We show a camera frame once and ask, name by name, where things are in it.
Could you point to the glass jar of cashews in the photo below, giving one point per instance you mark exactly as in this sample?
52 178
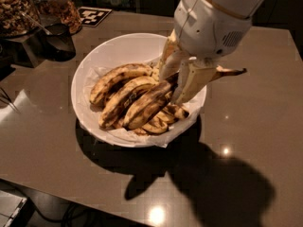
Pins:
16 17

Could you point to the white ceramic bowl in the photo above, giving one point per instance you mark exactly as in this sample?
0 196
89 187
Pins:
136 47

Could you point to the metal spoon handle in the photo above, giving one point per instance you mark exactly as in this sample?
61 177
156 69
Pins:
47 32

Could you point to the glass jar of nuts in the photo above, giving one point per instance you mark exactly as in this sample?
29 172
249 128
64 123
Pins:
65 10

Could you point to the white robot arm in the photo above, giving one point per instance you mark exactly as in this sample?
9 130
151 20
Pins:
243 8

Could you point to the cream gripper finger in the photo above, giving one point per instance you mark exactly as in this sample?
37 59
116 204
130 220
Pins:
193 76
174 59

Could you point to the top spotted banana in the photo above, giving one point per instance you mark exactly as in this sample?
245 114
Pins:
116 75

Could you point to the dark jar stand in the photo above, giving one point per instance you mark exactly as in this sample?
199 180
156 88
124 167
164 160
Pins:
26 50

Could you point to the black scoop bowl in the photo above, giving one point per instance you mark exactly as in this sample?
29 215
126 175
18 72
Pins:
59 45

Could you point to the middle spotted banana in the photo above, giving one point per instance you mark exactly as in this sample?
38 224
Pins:
122 98

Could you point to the right small spotted banana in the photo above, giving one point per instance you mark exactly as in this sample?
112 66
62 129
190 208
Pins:
172 113

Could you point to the small bottom banana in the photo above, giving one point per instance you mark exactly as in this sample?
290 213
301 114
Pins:
154 127

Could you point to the spotted banana with blue sticker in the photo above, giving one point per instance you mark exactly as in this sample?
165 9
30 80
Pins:
159 96

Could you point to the black white fiducial marker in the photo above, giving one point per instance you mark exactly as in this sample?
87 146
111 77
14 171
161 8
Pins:
92 16

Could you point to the white rounded gripper body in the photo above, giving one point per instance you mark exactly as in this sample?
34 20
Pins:
209 28

